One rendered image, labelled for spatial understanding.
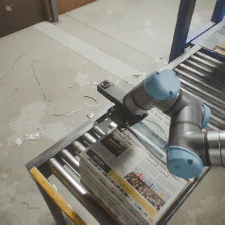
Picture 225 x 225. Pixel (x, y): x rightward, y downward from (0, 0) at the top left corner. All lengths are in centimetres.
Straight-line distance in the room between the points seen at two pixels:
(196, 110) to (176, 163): 15
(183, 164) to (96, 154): 31
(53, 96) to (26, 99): 27
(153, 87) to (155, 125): 29
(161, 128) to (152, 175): 17
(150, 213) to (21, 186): 142
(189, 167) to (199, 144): 5
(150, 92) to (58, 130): 170
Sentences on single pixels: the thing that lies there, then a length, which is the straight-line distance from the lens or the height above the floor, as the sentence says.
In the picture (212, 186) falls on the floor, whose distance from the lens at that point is 199.
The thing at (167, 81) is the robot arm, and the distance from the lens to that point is 55.
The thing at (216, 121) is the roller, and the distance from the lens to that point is 126.
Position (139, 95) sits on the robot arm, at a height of 126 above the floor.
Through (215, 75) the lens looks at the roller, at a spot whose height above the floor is 79.
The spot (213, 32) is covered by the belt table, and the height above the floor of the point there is 79.
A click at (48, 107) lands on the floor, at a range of 242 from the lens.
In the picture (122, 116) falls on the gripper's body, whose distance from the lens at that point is 71.
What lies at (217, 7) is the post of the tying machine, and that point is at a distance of 236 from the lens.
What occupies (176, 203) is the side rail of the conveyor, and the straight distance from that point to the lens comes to 96.
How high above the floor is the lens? 166
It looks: 47 degrees down
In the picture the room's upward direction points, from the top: straight up
